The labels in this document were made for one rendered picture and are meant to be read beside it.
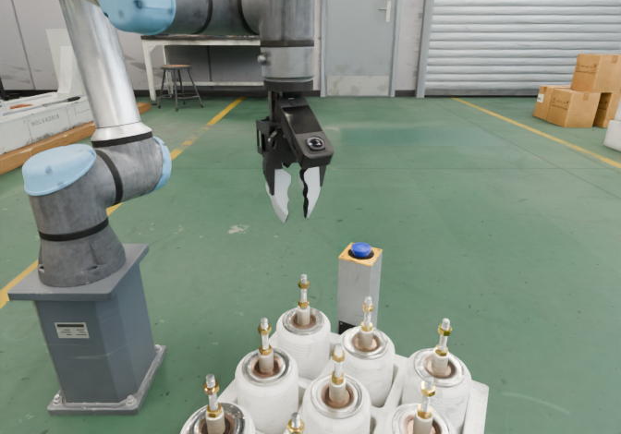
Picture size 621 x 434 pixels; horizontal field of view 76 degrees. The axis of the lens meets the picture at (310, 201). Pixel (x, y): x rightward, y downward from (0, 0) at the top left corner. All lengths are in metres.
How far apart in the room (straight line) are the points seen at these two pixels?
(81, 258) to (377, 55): 5.06
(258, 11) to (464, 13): 5.29
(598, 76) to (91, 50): 3.91
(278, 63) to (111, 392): 0.74
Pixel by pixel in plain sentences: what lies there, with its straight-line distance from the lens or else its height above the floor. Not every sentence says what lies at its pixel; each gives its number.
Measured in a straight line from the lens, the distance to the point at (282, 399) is 0.65.
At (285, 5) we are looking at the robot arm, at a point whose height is 0.76.
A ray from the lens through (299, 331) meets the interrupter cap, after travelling 0.72.
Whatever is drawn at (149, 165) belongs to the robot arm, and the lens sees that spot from 0.87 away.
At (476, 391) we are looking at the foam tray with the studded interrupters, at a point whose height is 0.18.
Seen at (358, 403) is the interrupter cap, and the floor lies 0.25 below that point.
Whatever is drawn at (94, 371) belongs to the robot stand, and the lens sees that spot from 0.96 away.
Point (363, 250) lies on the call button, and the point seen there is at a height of 0.33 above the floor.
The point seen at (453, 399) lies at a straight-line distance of 0.67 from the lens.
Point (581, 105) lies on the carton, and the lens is 4.22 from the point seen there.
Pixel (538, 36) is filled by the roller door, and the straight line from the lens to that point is 6.17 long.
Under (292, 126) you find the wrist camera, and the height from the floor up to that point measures 0.61.
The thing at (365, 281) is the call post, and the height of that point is 0.28.
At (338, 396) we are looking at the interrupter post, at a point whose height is 0.26.
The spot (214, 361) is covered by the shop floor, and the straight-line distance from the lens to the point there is 1.05.
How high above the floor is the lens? 0.72
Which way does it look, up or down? 22 degrees down
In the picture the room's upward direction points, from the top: straight up
